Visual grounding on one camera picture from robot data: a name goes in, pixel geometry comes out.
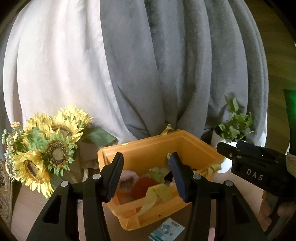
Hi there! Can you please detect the yellow sunflower bouquet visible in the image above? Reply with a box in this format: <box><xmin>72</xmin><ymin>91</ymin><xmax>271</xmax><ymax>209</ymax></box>
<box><xmin>1</xmin><ymin>104</ymin><xmax>117</xmax><ymax>199</ymax></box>

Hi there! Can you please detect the white sheer curtain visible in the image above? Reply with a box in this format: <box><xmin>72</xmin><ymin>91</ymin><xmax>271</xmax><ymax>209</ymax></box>
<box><xmin>1</xmin><ymin>1</ymin><xmax>134</xmax><ymax>143</ymax></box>

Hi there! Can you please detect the orange plastic storage box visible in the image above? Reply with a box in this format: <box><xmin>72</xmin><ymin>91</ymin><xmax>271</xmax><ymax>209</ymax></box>
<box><xmin>97</xmin><ymin>130</ymin><xmax>224</xmax><ymax>231</ymax></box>

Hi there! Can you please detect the grey curtain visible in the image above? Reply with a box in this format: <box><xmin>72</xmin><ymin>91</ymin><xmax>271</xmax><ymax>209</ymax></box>
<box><xmin>100</xmin><ymin>1</ymin><xmax>268</xmax><ymax>146</ymax></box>

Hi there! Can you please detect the green leafy houseplant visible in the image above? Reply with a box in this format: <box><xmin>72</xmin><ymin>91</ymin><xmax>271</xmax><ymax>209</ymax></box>
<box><xmin>214</xmin><ymin>96</ymin><xmax>256</xmax><ymax>142</ymax></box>

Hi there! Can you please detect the red fluffy pompom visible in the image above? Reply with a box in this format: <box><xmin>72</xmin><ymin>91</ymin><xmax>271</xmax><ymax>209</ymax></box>
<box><xmin>130</xmin><ymin>176</ymin><xmax>158</xmax><ymax>200</ymax></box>

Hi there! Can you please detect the person right hand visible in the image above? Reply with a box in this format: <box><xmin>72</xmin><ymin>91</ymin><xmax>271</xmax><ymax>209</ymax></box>
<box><xmin>257</xmin><ymin>191</ymin><xmax>296</xmax><ymax>232</ymax></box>

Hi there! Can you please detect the black penguin plush toy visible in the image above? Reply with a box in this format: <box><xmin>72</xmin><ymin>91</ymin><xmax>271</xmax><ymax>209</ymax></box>
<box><xmin>164</xmin><ymin>171</ymin><xmax>175</xmax><ymax>187</ymax></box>

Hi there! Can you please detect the white plant pot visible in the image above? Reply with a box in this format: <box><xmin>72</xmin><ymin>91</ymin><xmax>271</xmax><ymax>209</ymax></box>
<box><xmin>211</xmin><ymin>126</ymin><xmax>237</xmax><ymax>174</ymax></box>

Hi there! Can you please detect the green plush toy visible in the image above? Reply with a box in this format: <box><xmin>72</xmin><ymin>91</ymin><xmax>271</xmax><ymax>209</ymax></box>
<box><xmin>149</xmin><ymin>167</ymin><xmax>170</xmax><ymax>183</ymax></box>

